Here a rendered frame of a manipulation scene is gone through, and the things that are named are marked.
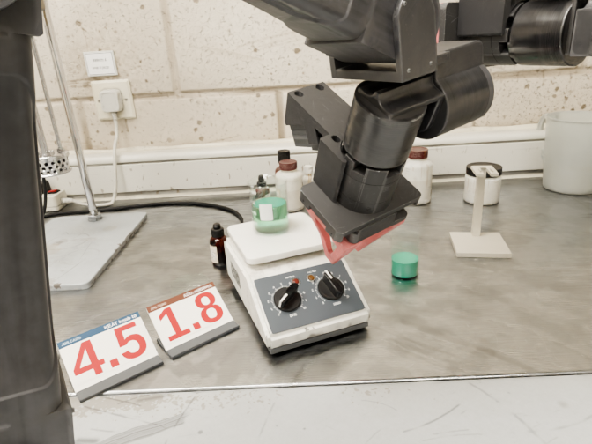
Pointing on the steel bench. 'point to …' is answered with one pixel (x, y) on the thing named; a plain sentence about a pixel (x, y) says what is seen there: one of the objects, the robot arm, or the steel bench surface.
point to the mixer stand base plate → (85, 247)
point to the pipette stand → (490, 245)
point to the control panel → (310, 306)
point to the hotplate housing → (281, 341)
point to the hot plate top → (301, 224)
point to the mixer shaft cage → (48, 160)
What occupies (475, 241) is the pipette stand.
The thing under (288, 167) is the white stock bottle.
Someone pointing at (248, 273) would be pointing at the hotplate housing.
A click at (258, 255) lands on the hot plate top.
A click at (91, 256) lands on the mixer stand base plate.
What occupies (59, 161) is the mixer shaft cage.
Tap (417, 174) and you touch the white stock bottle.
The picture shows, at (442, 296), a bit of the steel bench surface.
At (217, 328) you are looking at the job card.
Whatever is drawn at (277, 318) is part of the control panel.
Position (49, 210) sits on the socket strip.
